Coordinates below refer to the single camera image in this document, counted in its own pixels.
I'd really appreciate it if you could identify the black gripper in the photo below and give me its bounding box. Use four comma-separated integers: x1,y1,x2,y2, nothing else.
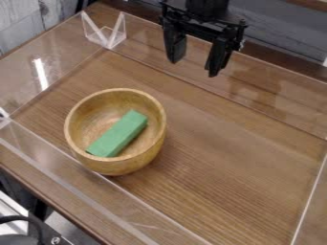
160,0,248,78

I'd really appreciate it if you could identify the green rectangular block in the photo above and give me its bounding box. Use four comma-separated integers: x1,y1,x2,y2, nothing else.
85,110,148,158

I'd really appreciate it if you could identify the black cable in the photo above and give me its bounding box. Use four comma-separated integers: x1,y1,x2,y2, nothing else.
0,214,44,245

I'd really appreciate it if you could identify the brown wooden bowl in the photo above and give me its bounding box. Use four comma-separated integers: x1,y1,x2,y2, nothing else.
64,88,165,176

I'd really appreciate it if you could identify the clear acrylic corner bracket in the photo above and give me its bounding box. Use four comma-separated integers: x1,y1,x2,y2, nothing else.
80,11,127,50

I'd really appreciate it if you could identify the clear acrylic tray wall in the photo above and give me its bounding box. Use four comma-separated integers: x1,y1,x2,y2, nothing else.
0,3,327,245

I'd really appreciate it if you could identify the black metal table frame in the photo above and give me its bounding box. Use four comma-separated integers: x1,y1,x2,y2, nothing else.
0,170,101,245

